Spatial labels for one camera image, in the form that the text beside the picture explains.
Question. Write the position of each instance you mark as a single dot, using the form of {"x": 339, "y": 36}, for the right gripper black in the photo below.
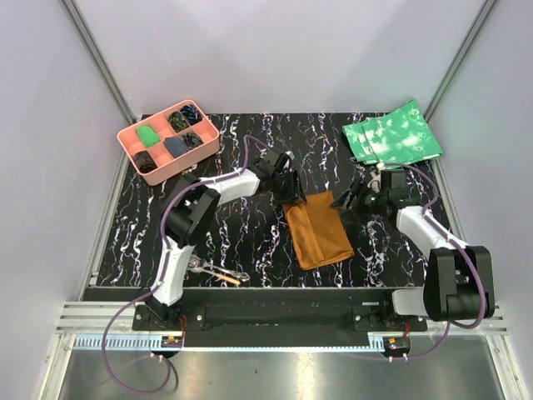
{"x": 343, "y": 202}

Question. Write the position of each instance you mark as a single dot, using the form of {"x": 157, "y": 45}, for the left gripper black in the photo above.
{"x": 294, "y": 192}

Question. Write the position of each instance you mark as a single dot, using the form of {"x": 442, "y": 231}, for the orange cloth napkin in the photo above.
{"x": 317, "y": 233}

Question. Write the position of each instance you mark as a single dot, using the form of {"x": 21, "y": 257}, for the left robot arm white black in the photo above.
{"x": 191, "y": 208}

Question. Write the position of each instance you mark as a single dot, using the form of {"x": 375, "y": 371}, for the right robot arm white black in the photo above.
{"x": 458, "y": 287}

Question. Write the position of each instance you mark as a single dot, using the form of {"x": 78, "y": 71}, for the grey blue rolled napkin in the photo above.
{"x": 175, "y": 146}

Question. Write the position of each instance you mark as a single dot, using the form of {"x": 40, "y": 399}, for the green rolled napkin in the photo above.
{"x": 147, "y": 136}

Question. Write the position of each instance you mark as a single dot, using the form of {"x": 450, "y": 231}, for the black marble pattern mat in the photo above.
{"x": 251, "y": 235}

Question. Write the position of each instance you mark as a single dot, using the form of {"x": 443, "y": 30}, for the green white patterned napkins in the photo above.
{"x": 402, "y": 136}

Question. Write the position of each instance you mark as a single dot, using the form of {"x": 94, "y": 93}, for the dark patterned roll front right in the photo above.
{"x": 191, "y": 140}

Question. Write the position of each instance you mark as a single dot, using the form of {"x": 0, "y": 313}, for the dark patterned roll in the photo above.
{"x": 191, "y": 140}
{"x": 191, "y": 113}
{"x": 144, "y": 162}
{"x": 178, "y": 122}

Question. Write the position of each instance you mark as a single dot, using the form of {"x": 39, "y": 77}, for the silver fork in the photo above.
{"x": 198, "y": 265}

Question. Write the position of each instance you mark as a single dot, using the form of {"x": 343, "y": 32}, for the dark patterned roll back right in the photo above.
{"x": 191, "y": 113}

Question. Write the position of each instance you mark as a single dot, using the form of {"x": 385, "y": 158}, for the dark patterned roll back middle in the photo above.
{"x": 178, "y": 122}

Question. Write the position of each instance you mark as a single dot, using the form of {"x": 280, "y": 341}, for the pink compartment tray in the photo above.
{"x": 167, "y": 166}

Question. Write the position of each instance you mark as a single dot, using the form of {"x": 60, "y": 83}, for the dark patterned roll front left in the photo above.
{"x": 144, "y": 162}

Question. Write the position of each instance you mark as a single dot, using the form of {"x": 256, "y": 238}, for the wooden handled spoon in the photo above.
{"x": 228, "y": 279}

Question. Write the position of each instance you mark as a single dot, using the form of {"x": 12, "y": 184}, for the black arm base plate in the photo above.
{"x": 358, "y": 309}

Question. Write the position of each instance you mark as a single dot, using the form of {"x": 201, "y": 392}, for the aluminium frame rail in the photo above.
{"x": 239, "y": 326}

